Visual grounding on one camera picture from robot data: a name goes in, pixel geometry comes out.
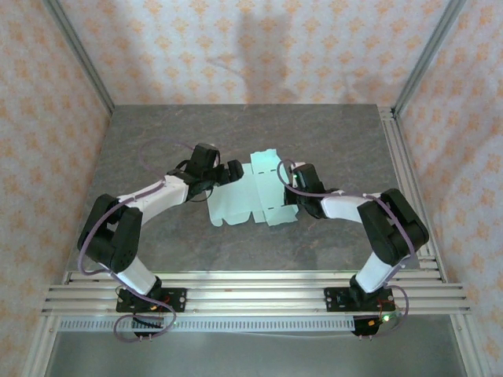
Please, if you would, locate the mint green paper box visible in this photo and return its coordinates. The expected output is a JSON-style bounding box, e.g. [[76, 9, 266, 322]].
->
[[207, 148, 300, 228]]

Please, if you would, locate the narrow aluminium table rail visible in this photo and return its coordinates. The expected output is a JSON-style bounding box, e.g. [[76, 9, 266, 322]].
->
[[61, 269, 448, 285]]

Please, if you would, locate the aluminium side rail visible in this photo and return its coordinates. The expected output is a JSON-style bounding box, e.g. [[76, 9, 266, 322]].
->
[[377, 104, 448, 272]]

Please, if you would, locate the wide aluminium mounting rail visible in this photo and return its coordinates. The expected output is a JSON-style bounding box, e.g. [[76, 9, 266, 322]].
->
[[40, 283, 473, 316]]

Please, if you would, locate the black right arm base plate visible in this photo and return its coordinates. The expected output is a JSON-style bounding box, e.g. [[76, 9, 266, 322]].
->
[[325, 286, 395, 313]]

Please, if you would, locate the slotted grey cable duct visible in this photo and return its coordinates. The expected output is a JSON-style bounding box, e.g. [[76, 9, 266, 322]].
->
[[57, 317, 357, 334]]

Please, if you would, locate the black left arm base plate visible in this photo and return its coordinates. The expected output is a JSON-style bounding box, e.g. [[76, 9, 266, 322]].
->
[[116, 287, 187, 314]]

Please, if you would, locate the aluminium frame post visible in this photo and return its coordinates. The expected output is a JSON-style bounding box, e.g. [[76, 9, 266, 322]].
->
[[42, 0, 116, 115], [391, 0, 468, 119]]

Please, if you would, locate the aluminium frame leg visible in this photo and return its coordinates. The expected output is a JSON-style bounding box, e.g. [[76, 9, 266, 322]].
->
[[447, 313, 492, 377], [21, 313, 60, 377]]

